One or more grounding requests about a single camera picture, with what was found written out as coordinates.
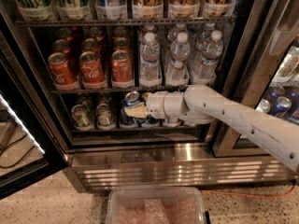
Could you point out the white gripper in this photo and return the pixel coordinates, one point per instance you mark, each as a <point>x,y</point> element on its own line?
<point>154,104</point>

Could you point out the blue pepsi can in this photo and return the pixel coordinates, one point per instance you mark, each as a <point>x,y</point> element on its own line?
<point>130,99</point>
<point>150,122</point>

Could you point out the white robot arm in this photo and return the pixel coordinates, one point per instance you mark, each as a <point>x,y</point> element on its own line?
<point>200,104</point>

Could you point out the front right orange soda can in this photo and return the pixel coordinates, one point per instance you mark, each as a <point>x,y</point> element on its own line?
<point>121,66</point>

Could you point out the front middle coca-cola can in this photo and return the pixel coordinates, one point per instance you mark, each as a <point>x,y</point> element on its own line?
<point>91,67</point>

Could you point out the coca-cola can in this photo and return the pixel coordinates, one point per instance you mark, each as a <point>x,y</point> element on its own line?
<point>91,67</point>
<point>61,69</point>

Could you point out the silver can front left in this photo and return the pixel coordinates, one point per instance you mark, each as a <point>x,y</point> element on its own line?
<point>81,116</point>

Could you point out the stainless steel fridge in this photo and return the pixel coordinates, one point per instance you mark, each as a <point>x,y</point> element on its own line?
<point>256,36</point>

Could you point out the front left coca-cola can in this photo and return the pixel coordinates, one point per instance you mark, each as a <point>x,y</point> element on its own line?
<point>61,69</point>

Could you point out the open fridge door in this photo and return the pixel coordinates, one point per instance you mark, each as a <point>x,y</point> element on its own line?
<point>28,154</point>

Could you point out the front left water bottle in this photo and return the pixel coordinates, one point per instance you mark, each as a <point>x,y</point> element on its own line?
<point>149,57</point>

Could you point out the water bottle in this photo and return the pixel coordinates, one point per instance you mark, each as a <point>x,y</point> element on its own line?
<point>210,53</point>
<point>149,57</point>
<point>179,54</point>

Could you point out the left brown drink bottle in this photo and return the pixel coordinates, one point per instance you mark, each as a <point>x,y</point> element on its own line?
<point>171,122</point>

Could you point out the front middle water bottle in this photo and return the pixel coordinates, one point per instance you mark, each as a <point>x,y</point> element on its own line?
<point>179,54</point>

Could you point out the front right water bottle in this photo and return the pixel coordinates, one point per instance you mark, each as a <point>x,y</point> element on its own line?
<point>210,53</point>

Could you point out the clear plastic bin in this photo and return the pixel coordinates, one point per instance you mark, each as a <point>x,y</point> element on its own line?
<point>156,205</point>

